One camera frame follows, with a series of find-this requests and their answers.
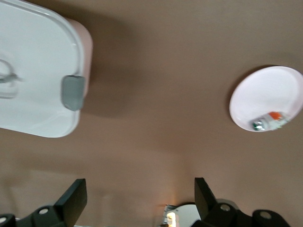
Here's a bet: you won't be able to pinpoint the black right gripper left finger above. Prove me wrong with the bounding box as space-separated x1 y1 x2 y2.
0 178 88 227

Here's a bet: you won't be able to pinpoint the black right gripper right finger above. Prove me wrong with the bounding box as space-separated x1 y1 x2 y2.
191 177 291 227

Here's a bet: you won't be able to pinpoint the small silver red part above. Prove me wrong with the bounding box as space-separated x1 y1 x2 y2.
250 111 291 132

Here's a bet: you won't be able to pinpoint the white lidded box grey clips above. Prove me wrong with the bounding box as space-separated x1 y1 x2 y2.
0 0 93 139

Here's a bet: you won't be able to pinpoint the pale pink round plate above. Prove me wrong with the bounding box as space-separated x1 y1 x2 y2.
229 65 303 132

